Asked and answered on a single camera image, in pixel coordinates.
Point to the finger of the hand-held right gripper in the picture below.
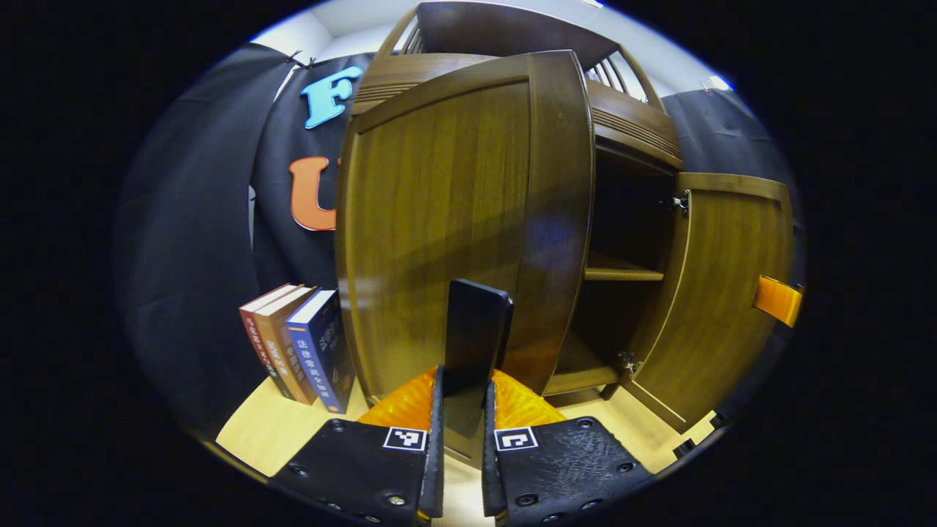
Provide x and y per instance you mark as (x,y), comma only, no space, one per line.
(777,300)

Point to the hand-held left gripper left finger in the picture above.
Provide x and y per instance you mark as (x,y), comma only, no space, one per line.
(366,468)

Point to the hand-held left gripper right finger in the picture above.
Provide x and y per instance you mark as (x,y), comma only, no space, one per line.
(564,468)

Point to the wooden shoe cabinet door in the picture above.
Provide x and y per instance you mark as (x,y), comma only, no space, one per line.
(725,293)
(439,205)

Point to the wooden double-door shoe cabinet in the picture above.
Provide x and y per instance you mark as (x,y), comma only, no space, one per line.
(637,124)

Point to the blue book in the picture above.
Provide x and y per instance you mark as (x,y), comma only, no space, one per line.
(322,351)

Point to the orange-brown book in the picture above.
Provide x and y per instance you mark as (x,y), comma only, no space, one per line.
(282,344)

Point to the red-brown book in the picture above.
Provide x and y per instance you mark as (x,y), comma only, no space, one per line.
(256,329)

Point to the ceiling light panel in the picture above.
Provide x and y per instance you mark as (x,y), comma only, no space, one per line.
(721,83)

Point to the black backdrop cloth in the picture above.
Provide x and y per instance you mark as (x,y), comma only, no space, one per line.
(198,219)

